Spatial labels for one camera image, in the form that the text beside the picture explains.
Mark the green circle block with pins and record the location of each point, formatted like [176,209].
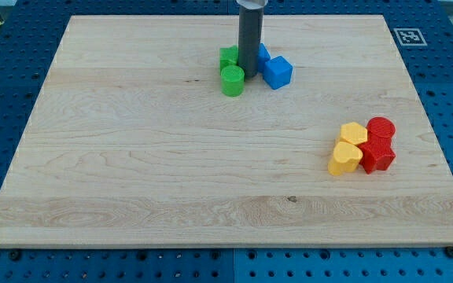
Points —
[232,80]

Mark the green star block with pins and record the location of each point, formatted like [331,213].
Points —
[228,56]

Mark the red star block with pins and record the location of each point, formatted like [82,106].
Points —
[377,154]

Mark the red circle block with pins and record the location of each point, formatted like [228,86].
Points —
[381,127]

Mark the wooden board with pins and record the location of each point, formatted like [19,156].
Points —
[131,143]

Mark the blue cube block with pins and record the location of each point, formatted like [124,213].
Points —
[277,72]

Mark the blue block behind rod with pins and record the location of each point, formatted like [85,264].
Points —
[262,58]

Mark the yellow heart block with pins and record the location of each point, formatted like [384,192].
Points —
[345,158]

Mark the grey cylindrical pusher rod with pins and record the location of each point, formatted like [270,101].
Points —
[249,36]

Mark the yellow hexagon block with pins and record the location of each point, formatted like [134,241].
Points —
[352,133]

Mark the white fiducial marker tag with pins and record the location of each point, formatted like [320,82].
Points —
[410,37]

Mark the black bolt front left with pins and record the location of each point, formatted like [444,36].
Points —
[14,255]

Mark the black bolt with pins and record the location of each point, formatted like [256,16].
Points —
[14,255]
[449,252]

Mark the black bolt front right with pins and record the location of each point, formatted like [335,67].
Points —
[449,252]

